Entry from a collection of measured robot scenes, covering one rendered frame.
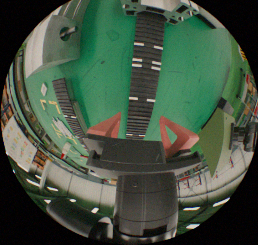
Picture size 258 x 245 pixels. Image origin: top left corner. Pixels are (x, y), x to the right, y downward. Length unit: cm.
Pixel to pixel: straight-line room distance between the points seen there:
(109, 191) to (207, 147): 1083
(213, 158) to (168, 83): 31
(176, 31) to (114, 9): 13
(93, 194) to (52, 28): 1131
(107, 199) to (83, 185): 324
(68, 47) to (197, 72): 27
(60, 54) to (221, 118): 45
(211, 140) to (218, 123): 7
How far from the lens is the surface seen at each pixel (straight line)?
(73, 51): 18
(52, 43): 15
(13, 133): 299
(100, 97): 19
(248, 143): 43
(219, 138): 34
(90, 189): 1131
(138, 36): 16
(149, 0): 17
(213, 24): 29
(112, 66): 16
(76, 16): 21
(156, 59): 15
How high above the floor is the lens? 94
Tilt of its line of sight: 52 degrees down
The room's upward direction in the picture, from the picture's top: 175 degrees counter-clockwise
